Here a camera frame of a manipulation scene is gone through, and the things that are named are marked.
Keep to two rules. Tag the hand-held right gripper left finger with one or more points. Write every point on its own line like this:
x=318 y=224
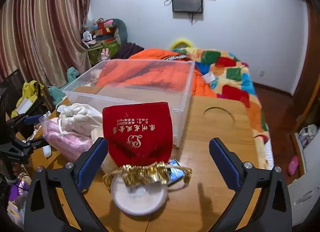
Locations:
x=91 y=164

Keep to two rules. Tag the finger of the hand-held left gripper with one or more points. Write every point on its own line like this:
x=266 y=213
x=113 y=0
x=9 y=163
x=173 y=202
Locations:
x=37 y=143
x=31 y=120

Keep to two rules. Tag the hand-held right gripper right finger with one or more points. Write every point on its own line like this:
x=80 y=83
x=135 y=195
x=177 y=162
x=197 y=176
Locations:
x=225 y=162

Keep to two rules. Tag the pink knitted bag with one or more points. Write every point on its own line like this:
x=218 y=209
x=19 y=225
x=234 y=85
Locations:
x=67 y=142

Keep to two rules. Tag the blue small box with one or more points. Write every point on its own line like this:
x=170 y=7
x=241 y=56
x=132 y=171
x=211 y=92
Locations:
x=175 y=172

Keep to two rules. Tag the clear plastic storage box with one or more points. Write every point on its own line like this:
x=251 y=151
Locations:
x=182 y=122

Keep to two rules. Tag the white round container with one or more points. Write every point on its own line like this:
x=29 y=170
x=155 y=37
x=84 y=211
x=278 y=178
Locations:
x=140 y=202

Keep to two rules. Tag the wooden desk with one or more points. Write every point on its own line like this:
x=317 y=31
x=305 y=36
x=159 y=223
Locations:
x=195 y=162

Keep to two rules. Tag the yellow cloth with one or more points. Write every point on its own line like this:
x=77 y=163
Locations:
x=30 y=88

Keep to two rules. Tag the black chair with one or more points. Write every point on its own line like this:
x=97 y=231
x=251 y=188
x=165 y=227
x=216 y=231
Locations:
x=13 y=79

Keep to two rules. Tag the teal toy horse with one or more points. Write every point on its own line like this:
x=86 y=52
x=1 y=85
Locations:
x=71 y=73

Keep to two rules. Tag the pink slipper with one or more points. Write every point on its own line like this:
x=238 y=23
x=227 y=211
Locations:
x=293 y=165

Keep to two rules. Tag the colourful patchwork blanket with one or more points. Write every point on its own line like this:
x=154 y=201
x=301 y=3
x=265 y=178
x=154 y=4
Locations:
x=232 y=77

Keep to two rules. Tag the white cabinet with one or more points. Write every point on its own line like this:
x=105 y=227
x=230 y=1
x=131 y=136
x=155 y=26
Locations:
x=305 y=197

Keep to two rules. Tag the green storage box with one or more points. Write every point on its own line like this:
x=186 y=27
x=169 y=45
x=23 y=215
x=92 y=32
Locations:
x=97 y=54

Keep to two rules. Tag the pink and gold curtain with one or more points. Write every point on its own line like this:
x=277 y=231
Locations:
x=42 y=27

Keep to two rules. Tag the pink rabbit toy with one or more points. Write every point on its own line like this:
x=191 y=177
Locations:
x=103 y=53

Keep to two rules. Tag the dark purple cloth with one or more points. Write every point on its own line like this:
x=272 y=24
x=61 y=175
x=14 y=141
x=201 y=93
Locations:
x=127 y=49

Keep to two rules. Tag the orange duvet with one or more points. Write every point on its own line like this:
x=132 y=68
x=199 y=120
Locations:
x=155 y=55

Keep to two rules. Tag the grey cushion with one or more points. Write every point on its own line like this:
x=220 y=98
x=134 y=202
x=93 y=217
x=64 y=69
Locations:
x=121 y=29

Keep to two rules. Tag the small black wall monitor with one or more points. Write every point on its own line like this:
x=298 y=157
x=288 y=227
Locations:
x=187 y=2

